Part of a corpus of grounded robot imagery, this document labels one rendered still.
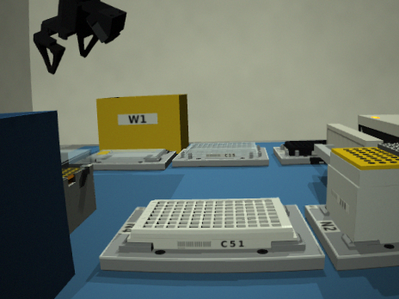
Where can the yellow open bin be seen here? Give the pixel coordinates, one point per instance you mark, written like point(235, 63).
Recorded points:
point(143, 122)

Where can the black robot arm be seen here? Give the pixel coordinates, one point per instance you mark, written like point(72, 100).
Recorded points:
point(105, 20)

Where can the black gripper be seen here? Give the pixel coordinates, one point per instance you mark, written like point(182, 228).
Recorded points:
point(43, 39)

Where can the white multi-well plate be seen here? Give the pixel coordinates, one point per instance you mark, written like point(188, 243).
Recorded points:
point(237, 223)

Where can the blue bench mat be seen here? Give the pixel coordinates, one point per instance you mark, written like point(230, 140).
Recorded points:
point(119, 192)

